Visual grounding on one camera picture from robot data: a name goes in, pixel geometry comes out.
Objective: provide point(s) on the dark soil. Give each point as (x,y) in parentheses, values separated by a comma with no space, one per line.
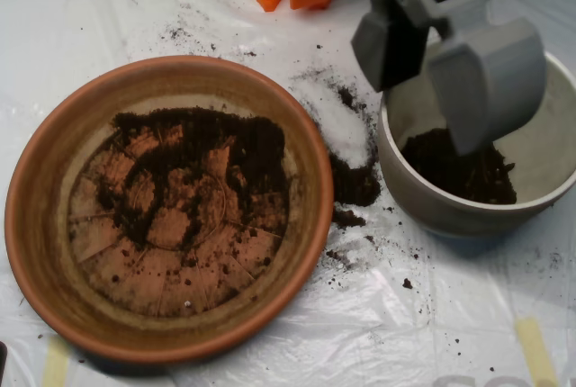
(486,180)
(256,144)

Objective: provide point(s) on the white ceramic pot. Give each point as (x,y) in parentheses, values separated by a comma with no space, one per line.
(450,220)

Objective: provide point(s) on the spilled soil heap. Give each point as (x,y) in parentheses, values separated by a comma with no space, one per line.
(355,184)

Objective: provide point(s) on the terracotta saucer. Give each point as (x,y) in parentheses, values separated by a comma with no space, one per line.
(45,247)

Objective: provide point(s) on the clear plastic sheet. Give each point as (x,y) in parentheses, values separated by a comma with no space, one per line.
(405,337)

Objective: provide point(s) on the beige masking tape strip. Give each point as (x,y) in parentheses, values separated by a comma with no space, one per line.
(56,364)
(535,351)

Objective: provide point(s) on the dark object at edge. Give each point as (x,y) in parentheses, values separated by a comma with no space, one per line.
(2,360)

